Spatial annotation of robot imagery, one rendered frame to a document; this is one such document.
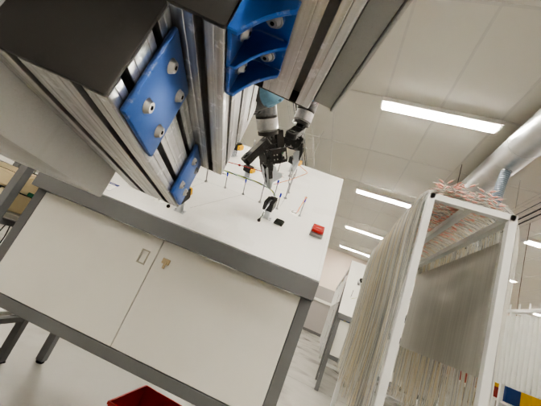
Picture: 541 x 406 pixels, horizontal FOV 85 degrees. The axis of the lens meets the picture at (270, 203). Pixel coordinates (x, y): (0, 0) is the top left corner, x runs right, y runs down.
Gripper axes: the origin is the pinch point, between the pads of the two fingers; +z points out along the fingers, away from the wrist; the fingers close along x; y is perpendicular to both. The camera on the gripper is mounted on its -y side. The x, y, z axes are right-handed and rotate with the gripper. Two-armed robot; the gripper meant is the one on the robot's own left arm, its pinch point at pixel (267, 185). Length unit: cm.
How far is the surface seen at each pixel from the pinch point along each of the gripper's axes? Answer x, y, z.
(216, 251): -3.4, -23.5, 18.6
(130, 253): 14, -52, 19
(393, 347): -36, 30, 63
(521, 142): 64, 292, 42
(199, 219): 12.7, -25.2, 11.9
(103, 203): 27, -57, 2
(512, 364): 16, 282, 284
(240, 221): 10.3, -9.5, 16.5
